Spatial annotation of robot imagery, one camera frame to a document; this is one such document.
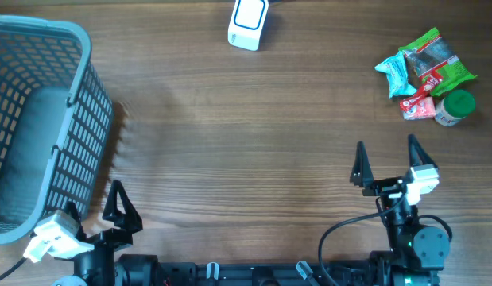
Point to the green candy bag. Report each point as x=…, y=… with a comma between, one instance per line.
x=432, y=53

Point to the green lid jar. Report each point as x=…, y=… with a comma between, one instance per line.
x=454, y=107

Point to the red coffee stick sachet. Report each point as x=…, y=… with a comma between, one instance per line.
x=432, y=81

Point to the red small box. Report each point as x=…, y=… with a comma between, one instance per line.
x=424, y=109

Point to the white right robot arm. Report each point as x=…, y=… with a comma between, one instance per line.
x=418, y=244

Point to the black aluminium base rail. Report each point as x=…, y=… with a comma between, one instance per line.
x=147, y=270

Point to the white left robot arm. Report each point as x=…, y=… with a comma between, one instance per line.
x=96, y=266

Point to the white barcode scanner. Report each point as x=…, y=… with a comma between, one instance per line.
x=246, y=23

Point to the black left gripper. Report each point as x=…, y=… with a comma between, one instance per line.
x=128, y=222

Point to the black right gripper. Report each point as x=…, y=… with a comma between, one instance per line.
x=362, y=175

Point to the grey plastic basket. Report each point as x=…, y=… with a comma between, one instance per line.
x=55, y=118

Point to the teal tissue pack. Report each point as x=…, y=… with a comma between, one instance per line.
x=396, y=72

